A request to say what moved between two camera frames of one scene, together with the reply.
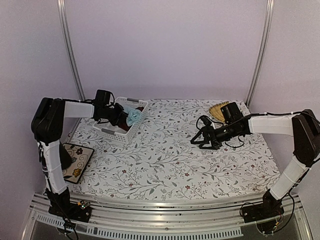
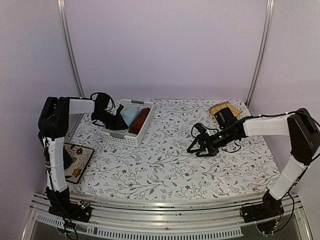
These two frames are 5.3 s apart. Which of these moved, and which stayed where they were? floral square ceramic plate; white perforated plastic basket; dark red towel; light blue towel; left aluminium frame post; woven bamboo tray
Moved: dark red towel; white perforated plastic basket
Stayed: light blue towel; woven bamboo tray; floral square ceramic plate; left aluminium frame post
